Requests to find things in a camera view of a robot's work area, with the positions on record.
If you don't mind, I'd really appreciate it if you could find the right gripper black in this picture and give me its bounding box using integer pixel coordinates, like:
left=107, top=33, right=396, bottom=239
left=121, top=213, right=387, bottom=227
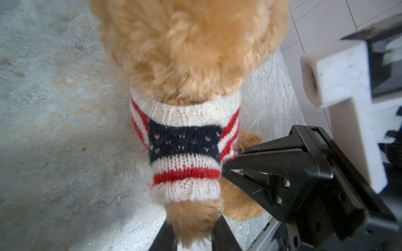
left=223, top=125, right=402, bottom=251

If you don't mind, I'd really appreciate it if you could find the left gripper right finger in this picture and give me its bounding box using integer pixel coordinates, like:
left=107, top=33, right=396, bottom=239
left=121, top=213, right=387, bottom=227
left=211, top=215, right=242, bottom=251

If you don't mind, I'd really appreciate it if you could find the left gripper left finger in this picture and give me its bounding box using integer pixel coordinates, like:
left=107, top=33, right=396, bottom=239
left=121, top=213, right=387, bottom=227
left=149, top=220, right=178, bottom=251

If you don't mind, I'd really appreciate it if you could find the red white striped sweater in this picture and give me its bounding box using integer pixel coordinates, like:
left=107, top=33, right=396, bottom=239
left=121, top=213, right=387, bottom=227
left=130, top=89, right=241, bottom=204

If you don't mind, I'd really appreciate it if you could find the brown teddy bear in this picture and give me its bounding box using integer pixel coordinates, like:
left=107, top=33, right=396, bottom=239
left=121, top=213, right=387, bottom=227
left=90, top=1, right=289, bottom=248

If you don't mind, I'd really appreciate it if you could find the aluminium front rail frame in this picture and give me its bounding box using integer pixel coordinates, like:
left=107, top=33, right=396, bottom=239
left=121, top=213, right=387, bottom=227
left=247, top=218, right=282, bottom=251

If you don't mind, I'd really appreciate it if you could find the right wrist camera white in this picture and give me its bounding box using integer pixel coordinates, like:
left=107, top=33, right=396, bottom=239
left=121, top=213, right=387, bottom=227
left=300, top=14, right=402, bottom=193

